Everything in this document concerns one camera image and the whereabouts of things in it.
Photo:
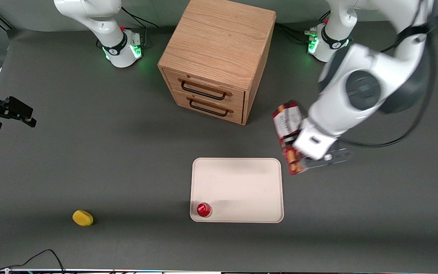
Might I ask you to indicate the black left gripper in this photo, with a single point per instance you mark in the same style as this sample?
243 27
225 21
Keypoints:
290 136

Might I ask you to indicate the red cookie box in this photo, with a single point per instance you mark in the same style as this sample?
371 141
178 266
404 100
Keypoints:
287 118

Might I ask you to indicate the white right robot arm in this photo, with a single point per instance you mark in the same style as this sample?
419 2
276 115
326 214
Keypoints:
105 23

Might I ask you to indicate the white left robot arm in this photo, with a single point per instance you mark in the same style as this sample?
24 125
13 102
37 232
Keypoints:
356 61

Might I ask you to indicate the beige rectangular tray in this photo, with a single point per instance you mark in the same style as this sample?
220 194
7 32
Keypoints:
242 186

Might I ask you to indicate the yellow mango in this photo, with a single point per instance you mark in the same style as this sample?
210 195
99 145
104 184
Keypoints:
82 218

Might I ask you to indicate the dark grey table mat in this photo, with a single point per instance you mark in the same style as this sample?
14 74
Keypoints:
127 171

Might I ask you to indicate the small red cup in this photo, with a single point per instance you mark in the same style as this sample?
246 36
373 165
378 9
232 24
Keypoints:
203 209

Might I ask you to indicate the oak wooden drawer cabinet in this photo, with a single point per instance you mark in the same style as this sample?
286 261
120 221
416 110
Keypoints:
219 38

